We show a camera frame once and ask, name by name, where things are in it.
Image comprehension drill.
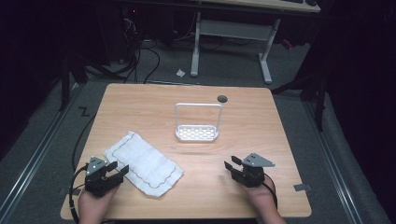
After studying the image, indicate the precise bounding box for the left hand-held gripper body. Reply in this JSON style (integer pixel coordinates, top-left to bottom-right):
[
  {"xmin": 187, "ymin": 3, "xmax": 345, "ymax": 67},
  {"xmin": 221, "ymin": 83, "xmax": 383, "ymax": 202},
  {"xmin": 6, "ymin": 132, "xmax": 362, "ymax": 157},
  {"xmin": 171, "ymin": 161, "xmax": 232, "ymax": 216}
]
[{"xmin": 84, "ymin": 156, "xmax": 125, "ymax": 198}]

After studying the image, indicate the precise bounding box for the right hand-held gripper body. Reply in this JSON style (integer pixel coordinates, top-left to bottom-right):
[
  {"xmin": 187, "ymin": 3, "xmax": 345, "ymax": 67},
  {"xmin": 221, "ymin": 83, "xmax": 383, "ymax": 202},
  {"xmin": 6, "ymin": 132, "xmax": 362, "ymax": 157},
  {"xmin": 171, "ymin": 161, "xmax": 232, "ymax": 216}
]
[{"xmin": 231, "ymin": 152, "xmax": 276, "ymax": 189}]

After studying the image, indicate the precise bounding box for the white towel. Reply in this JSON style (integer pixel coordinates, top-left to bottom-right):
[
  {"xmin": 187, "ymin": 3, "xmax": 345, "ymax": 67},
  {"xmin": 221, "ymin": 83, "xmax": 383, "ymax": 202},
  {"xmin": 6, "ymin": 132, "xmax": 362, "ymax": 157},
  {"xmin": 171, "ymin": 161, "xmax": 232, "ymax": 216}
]
[{"xmin": 103, "ymin": 131, "xmax": 185, "ymax": 198}]

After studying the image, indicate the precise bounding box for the person's left hand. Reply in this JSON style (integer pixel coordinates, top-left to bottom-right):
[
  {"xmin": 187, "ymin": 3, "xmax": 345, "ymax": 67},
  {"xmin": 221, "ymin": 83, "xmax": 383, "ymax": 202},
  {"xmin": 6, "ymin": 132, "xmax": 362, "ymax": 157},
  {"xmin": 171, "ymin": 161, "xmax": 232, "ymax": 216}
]
[{"xmin": 77, "ymin": 183, "xmax": 121, "ymax": 220}]

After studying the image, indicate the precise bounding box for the person's right hand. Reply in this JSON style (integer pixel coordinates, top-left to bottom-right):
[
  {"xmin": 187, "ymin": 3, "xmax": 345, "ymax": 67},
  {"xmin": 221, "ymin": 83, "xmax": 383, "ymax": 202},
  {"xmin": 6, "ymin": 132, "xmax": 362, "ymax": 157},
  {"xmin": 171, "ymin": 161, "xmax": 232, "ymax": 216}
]
[{"xmin": 238, "ymin": 176, "xmax": 278, "ymax": 217}]

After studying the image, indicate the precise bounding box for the grey tape piece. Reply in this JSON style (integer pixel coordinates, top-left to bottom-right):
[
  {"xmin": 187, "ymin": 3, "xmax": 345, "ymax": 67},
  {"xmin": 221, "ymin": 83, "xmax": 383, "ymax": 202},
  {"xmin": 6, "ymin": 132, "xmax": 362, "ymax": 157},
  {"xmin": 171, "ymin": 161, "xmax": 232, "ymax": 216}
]
[
  {"xmin": 293, "ymin": 183, "xmax": 313, "ymax": 192},
  {"xmin": 58, "ymin": 186, "xmax": 82, "ymax": 198}
]

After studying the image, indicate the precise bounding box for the white towel rack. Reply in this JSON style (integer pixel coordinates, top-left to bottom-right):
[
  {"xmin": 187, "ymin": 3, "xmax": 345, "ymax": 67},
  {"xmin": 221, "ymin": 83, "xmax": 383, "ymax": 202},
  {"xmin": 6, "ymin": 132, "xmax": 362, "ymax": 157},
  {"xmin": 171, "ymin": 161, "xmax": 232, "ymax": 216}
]
[{"xmin": 174, "ymin": 102, "xmax": 224, "ymax": 144}]

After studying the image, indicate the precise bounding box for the black metal stand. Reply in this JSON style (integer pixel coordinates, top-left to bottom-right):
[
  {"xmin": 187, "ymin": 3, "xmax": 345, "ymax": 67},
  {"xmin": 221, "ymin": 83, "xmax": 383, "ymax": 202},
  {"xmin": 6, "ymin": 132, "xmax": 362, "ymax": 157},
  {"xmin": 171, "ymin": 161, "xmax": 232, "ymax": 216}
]
[
  {"xmin": 271, "ymin": 69, "xmax": 328, "ymax": 133},
  {"xmin": 59, "ymin": 52, "xmax": 90, "ymax": 112}
]

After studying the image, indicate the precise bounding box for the white-framed wooden desk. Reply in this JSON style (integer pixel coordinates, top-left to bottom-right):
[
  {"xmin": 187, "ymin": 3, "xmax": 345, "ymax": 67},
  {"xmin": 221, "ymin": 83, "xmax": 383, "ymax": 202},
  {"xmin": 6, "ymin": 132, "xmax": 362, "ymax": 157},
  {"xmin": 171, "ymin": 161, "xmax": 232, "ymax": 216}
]
[{"xmin": 190, "ymin": 0, "xmax": 322, "ymax": 86}]

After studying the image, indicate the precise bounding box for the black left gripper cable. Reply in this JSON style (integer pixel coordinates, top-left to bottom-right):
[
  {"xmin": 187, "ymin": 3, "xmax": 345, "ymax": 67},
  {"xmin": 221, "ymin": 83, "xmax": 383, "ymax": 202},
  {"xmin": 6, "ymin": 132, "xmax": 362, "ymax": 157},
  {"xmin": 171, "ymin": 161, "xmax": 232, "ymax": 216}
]
[{"xmin": 68, "ymin": 164, "xmax": 90, "ymax": 224}]

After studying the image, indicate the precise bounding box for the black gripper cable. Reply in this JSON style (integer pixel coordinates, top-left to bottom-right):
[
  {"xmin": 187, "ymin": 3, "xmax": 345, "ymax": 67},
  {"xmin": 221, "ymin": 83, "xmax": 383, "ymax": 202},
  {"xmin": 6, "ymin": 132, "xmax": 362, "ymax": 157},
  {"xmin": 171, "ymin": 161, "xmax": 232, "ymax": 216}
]
[
  {"xmin": 262, "ymin": 173, "xmax": 279, "ymax": 210},
  {"xmin": 68, "ymin": 164, "xmax": 90, "ymax": 224}
]

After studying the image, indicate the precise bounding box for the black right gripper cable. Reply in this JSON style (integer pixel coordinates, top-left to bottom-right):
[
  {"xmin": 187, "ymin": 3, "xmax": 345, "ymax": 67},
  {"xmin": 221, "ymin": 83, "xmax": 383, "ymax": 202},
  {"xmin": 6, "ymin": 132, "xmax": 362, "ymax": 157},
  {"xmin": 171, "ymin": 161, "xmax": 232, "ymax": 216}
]
[{"xmin": 262, "ymin": 173, "xmax": 279, "ymax": 210}]

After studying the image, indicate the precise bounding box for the thin black floor cable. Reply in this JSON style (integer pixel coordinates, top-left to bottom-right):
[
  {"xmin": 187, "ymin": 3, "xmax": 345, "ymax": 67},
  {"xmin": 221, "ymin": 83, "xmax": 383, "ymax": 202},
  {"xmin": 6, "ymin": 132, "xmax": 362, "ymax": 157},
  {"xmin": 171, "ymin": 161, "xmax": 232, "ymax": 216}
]
[{"xmin": 71, "ymin": 112, "xmax": 98, "ymax": 173}]

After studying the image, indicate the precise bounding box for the metal floor rail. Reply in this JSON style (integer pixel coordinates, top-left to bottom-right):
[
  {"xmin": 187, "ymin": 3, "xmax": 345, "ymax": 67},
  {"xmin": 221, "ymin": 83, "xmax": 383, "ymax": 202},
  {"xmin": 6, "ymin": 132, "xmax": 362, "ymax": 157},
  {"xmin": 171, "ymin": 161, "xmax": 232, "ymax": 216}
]
[
  {"xmin": 303, "ymin": 101, "xmax": 365, "ymax": 224},
  {"xmin": 0, "ymin": 83, "xmax": 86, "ymax": 224}
]

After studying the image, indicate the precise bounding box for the black floor cable bundle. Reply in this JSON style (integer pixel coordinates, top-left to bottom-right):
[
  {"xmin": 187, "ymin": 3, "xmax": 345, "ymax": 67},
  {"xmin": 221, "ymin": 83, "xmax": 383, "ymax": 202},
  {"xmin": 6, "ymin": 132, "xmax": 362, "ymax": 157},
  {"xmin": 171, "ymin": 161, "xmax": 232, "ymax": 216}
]
[{"xmin": 120, "ymin": 8, "xmax": 162, "ymax": 85}]

